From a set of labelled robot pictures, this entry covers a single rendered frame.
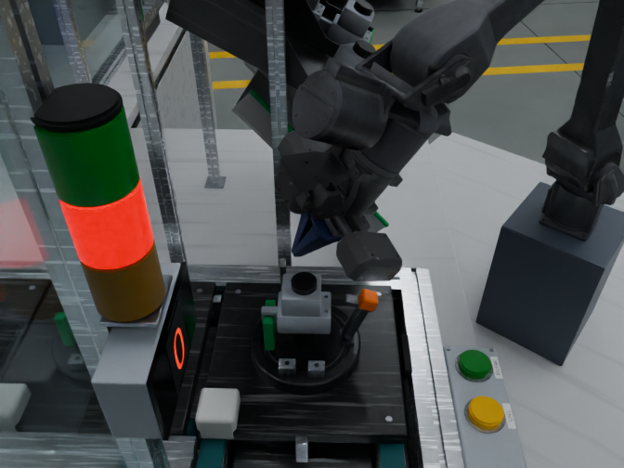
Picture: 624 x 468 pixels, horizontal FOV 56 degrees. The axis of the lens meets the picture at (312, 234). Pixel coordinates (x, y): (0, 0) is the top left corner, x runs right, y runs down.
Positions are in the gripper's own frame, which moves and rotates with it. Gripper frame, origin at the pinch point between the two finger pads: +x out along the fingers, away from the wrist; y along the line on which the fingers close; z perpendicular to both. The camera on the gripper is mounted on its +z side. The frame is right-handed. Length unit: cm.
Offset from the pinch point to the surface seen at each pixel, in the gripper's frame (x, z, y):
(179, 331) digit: 1.4, 18.5, 10.2
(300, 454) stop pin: 19.3, -2.9, 16.6
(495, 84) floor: 42, -269, -171
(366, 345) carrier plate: 12.8, -14.5, 7.3
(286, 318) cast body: 11.0, -1.8, 3.4
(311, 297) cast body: 6.7, -2.7, 3.6
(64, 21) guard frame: 38, -3, -98
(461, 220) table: 11, -55, -16
